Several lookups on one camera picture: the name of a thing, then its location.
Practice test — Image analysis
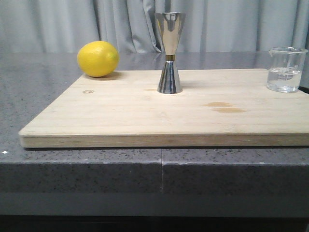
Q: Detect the wooden cutting board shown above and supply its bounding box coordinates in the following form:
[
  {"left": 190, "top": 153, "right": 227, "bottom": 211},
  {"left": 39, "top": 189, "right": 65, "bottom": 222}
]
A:
[{"left": 19, "top": 69, "right": 309, "bottom": 148}]

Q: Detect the glass beaker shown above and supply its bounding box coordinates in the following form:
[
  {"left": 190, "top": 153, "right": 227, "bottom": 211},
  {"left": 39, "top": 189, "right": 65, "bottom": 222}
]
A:
[{"left": 267, "top": 47, "right": 308, "bottom": 93}]

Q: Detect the steel double jigger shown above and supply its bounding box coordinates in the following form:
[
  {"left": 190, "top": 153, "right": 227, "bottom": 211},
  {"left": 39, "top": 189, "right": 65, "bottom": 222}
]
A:
[{"left": 155, "top": 12, "right": 186, "bottom": 94}]

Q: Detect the yellow lemon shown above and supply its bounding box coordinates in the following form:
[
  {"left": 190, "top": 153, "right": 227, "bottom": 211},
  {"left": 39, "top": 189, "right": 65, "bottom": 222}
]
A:
[{"left": 77, "top": 41, "right": 119, "bottom": 77}]

